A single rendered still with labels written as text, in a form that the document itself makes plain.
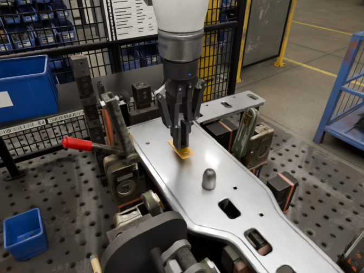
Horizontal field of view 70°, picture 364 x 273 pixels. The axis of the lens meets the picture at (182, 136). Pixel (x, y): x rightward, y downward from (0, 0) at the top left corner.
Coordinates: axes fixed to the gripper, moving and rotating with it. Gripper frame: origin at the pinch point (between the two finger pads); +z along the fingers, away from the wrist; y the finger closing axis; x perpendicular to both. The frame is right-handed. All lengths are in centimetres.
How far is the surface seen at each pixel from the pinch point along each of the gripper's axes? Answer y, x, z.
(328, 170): -65, 9, 36
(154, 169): 8.8, 2.4, 5.8
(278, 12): -257, -204, 31
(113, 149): 17.5, 1.3, -3.2
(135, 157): 13.5, 3.1, -0.5
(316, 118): -206, -81, 106
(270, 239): -2.1, 30.5, 5.9
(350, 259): -11.6, 40.5, 5.6
